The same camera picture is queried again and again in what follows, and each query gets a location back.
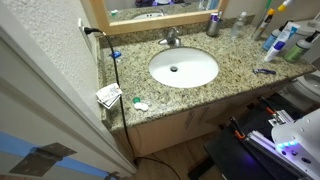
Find small white bottle blue cap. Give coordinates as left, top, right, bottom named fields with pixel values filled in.
left=263, top=40, right=287, bottom=64

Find blue soap pump bottle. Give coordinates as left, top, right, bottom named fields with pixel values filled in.
left=262, top=20, right=291, bottom=52

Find green soap pump bottle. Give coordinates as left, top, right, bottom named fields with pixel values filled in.
left=283, top=30, right=320, bottom=64

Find white lotion tube yellow cap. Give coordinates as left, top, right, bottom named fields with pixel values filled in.
left=277, top=0, right=296, bottom=13

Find white oval sink basin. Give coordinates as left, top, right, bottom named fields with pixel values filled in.
left=148, top=47, right=220, bottom=89

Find light wood vanity cabinet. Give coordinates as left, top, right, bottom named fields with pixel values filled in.
left=109, top=78, right=302, bottom=158

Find white paper cards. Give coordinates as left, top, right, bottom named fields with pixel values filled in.
left=95, top=82, right=124, bottom=110

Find chrome faucet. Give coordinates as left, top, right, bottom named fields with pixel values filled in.
left=158, top=27, right=183, bottom=48

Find small blue plastic item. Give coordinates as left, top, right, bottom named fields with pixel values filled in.
left=109, top=49, right=123, bottom=61

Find metal toothbrush cup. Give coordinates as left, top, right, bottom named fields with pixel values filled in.
left=206, top=13, right=224, bottom=38

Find black orange clamp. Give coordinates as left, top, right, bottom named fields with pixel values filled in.
left=257, top=96, right=278, bottom=116
left=229, top=116, right=248, bottom=141

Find wood framed mirror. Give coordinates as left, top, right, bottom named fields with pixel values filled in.
left=81, top=0, right=230, bottom=36

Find clear plastic water bottle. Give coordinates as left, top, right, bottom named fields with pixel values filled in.
left=230, top=11, right=248, bottom=39

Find black robot cart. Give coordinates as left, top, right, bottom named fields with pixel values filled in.
left=187, top=93, right=320, bottom=180

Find blue razor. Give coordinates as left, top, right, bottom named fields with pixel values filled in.
left=252, top=68, right=278, bottom=76

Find white door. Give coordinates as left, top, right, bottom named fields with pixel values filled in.
left=0, top=0, right=138, bottom=180

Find sunscreen spray can orange cap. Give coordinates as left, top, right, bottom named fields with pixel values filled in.
left=251, top=8, right=277, bottom=42

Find metal door hinge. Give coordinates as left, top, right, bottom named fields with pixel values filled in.
left=8, top=142, right=78, bottom=177

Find white toilet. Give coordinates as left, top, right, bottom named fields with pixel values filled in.
left=279, top=13, right=320, bottom=113

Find blue tape strip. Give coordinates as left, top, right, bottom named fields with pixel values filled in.
left=0, top=130, right=110, bottom=178

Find metal cabinet door handle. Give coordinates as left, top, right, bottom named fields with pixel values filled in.
left=197, top=106, right=211, bottom=126
left=184, top=109, right=198, bottom=130

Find black power cable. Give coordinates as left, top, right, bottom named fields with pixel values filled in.
left=83, top=26, right=183, bottom=180

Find white wall outlet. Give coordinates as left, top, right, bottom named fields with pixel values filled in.
left=78, top=18, right=93, bottom=51

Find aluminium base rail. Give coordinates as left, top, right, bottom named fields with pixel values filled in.
left=245, top=109, right=303, bottom=175

